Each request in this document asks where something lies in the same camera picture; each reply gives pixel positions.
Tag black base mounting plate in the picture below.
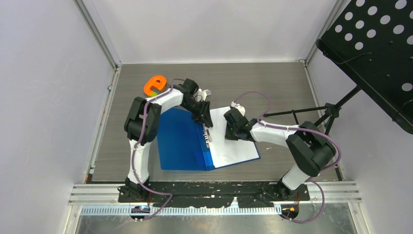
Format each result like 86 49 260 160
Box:
117 181 310 208

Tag orange letter e block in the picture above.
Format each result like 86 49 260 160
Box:
143 75 167 97

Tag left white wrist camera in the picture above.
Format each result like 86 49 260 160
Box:
194 88 211 102

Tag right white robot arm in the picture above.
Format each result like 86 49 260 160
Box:
224 107 337 200

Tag blue plastic folder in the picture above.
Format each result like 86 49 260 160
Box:
156 106 262 172

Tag white paper sheets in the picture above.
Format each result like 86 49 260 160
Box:
209 107 261 170

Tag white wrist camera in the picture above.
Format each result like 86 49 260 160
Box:
194 88 211 102
230 102 245 116

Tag aluminium frame rail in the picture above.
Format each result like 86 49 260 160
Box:
69 181 362 208

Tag metal folder clip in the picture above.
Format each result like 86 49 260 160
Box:
203 125 212 148

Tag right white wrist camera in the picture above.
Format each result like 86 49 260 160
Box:
230 102 245 116

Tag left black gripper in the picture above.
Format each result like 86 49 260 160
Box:
182 99 213 129

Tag black perforated music stand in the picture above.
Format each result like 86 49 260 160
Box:
263 0 413 135

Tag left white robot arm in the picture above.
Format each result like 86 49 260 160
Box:
119 78 213 202

